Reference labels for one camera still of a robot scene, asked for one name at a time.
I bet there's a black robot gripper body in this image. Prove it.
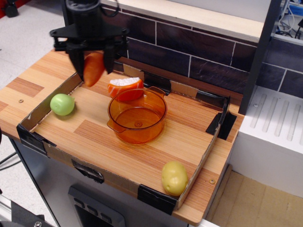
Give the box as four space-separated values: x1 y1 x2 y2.
50 0 129 52

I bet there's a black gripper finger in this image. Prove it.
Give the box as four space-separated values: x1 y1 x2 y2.
103 45 115 74
68 49 84 81

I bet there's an orange plastic toy carrot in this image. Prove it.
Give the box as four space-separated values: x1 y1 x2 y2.
83 52 105 87

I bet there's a cardboard fence with black tape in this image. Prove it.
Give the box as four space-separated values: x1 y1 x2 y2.
18 52 242 223

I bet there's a transparent orange plastic pot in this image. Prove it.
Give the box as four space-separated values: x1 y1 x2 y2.
107 87 167 144

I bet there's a salmon sushi toy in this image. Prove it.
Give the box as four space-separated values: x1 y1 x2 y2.
107 77 144 101

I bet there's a green plastic toy pear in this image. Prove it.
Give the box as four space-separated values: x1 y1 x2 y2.
50 94 75 116

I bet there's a light wooden shelf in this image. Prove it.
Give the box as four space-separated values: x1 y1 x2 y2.
100 0 272 44

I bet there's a yellow plastic toy potato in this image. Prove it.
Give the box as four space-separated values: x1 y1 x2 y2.
161 161 188 196

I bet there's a grey control panel with buttons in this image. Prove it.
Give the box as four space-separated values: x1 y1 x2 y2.
68 187 126 227

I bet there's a white plastic drain board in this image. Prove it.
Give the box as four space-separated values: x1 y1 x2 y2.
230 87 303 197

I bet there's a dark grey vertical post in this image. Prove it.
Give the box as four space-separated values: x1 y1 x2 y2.
239 0 282 115

